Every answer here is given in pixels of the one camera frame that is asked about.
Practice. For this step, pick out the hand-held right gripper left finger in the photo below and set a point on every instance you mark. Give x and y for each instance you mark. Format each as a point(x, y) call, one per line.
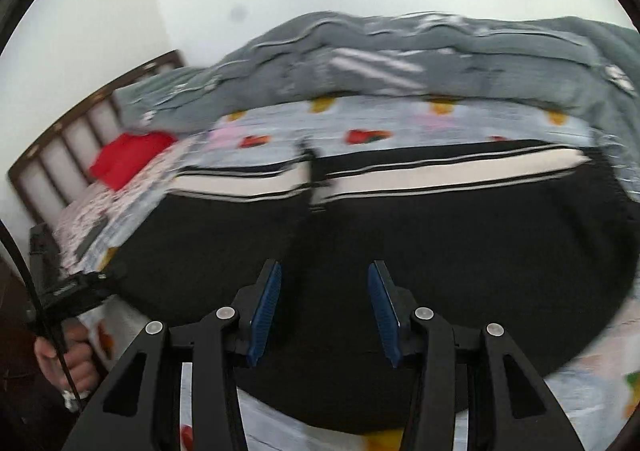
point(265, 311)

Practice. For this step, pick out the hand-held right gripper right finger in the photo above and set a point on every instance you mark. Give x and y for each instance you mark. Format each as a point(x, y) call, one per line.
point(382, 316)

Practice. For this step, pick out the black pants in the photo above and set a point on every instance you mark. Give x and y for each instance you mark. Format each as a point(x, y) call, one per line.
point(450, 241)

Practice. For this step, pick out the person's left hand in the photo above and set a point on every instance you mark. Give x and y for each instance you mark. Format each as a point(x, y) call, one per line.
point(77, 361)

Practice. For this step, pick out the floral bedsheet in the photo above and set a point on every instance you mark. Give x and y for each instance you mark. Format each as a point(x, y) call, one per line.
point(130, 196)

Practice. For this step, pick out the red pillow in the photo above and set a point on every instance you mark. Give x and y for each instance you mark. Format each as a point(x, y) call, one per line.
point(132, 158)

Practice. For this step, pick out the dark wooden headboard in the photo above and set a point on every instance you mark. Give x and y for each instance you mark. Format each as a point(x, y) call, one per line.
point(55, 141)

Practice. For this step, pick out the fruit-print plastic sheet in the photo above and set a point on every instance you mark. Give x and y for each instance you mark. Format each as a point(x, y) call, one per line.
point(400, 118)

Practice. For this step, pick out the grey flower-print quilt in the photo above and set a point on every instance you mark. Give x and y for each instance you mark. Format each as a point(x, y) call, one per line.
point(400, 56)

